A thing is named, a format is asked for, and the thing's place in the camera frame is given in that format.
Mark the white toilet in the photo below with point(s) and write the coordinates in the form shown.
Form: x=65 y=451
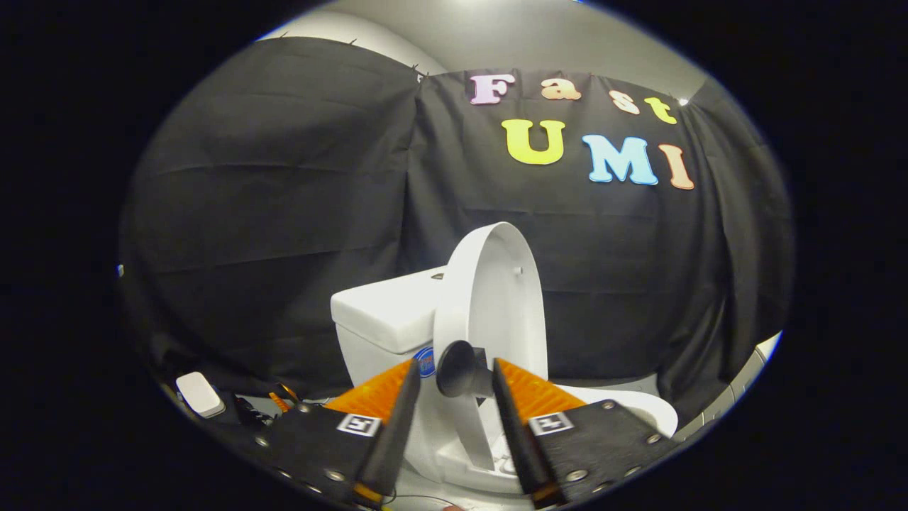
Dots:
x=383 y=319

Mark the black suction knob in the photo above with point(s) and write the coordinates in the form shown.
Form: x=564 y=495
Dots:
x=457 y=369

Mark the white toilet lid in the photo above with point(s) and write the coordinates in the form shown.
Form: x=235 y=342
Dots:
x=496 y=298

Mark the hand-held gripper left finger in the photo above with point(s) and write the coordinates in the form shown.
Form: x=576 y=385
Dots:
x=397 y=440

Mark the white power adapter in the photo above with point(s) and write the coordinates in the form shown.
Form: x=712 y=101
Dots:
x=201 y=394

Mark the black backdrop cloth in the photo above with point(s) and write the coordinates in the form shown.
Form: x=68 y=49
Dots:
x=284 y=213

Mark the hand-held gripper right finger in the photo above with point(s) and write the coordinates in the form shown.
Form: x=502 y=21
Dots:
x=514 y=440

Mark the white drawer cabinet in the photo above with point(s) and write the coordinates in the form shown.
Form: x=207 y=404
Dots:
x=762 y=355

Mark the white toilet seat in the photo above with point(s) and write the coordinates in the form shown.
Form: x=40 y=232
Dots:
x=638 y=404

